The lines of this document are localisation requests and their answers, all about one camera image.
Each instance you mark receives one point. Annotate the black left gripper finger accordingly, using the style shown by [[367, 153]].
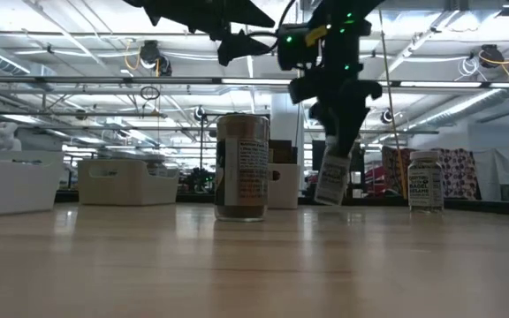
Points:
[[241, 46], [254, 15]]

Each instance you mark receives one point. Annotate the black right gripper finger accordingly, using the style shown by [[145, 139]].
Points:
[[351, 128], [325, 123]]

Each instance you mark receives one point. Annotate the brown spice pouch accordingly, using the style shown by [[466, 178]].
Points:
[[280, 145], [286, 155]]

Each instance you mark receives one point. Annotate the white plastic bin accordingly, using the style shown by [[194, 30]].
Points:
[[285, 190], [11, 190], [122, 190]]

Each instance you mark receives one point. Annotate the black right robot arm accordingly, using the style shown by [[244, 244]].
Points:
[[347, 26]]

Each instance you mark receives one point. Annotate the black background monitor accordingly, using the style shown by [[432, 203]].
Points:
[[357, 161]]

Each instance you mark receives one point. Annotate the white building column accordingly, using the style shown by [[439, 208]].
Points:
[[285, 128]]

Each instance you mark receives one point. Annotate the tan lidded spice jar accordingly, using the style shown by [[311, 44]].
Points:
[[241, 176]]

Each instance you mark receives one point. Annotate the patterned fabric partition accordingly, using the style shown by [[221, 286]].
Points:
[[458, 172]]

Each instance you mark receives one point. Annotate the white humanoid figure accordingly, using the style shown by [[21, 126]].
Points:
[[3, 139]]

